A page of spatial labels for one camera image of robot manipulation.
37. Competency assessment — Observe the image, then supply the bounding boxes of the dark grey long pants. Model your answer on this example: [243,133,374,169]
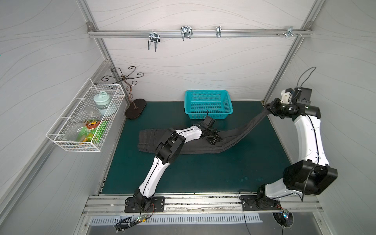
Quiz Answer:
[138,109,270,155]

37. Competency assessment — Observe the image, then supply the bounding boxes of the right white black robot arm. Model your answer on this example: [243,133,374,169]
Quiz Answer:
[256,98,338,207]

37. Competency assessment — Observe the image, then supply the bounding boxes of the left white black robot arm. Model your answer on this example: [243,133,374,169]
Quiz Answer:
[133,125,223,210]

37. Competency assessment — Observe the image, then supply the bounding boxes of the teal plastic basket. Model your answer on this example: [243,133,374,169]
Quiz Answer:
[184,90,233,119]

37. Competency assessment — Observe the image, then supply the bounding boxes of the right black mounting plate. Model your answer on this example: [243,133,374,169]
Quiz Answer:
[239,195,282,211]

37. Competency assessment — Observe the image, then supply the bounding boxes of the black mounting plate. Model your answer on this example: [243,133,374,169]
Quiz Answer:
[124,196,165,213]
[239,195,282,211]

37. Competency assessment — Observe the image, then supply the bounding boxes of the ornate metal hook stand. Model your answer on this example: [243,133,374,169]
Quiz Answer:
[101,66,147,119]

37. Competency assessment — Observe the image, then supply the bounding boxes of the small metal clip hook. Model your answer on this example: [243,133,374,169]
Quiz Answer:
[216,26,222,38]

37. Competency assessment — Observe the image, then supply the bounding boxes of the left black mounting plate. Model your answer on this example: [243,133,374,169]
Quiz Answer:
[124,196,165,213]

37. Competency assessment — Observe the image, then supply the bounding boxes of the metal loop hook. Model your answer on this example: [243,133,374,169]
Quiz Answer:
[180,26,193,41]

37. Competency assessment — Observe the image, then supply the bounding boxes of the right circuit board in hole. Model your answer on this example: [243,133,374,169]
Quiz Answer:
[273,212,294,228]

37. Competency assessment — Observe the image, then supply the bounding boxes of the metal double hook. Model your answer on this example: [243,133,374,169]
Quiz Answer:
[148,32,161,52]

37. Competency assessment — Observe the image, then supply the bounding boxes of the pale green lidded jar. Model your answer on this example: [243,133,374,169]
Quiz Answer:
[93,91,111,110]

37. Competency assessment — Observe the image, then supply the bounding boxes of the colourful snack packet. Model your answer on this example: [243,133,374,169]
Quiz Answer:
[76,120,108,144]

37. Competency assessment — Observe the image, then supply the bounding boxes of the clear plastic bag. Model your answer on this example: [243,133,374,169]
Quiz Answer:
[62,107,102,142]

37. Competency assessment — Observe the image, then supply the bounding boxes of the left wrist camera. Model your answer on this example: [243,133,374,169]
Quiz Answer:
[200,115,215,130]

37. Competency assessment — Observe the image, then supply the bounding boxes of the metal bracket hook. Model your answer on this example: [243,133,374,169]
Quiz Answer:
[276,26,302,38]

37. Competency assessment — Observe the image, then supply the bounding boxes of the white slotted cable duct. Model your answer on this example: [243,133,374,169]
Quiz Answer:
[90,213,262,226]

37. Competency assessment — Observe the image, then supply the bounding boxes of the left circuit board with wires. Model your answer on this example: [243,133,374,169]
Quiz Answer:
[114,214,149,232]

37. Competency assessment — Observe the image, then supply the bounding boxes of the white wire wall basket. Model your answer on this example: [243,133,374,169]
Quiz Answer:
[46,78,125,152]

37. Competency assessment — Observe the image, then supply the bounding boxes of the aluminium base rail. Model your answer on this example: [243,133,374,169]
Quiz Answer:
[81,193,324,216]

